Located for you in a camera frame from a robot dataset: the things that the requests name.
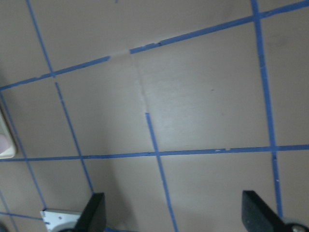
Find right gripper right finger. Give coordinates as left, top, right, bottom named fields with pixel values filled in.
left=241, top=190, right=309, bottom=232

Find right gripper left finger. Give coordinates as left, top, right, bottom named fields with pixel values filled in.
left=63, top=192, right=106, bottom=232

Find cream plastic tray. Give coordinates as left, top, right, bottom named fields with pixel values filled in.
left=0, top=103, right=18, bottom=160

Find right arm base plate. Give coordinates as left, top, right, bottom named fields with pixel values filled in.
left=40, top=209, right=81, bottom=232

